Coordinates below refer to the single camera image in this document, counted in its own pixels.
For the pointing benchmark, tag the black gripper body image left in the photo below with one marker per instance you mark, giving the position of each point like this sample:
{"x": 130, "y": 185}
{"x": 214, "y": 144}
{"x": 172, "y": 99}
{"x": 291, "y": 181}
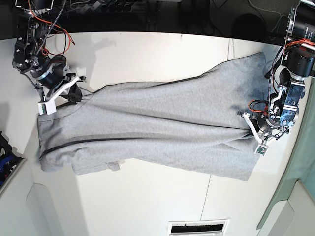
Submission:
{"x": 51, "y": 76}

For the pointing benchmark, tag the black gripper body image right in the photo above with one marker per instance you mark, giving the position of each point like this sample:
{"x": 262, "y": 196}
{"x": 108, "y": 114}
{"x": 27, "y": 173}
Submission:
{"x": 262, "y": 126}

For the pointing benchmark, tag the grey t-shirt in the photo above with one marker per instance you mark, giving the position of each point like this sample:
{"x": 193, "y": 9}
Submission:
{"x": 191, "y": 124}

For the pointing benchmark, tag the robot arm image right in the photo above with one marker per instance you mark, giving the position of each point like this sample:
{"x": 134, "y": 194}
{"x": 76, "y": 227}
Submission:
{"x": 297, "y": 57}

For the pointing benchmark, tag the rack of blue clamps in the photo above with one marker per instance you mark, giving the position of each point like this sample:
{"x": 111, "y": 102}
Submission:
{"x": 9, "y": 161}

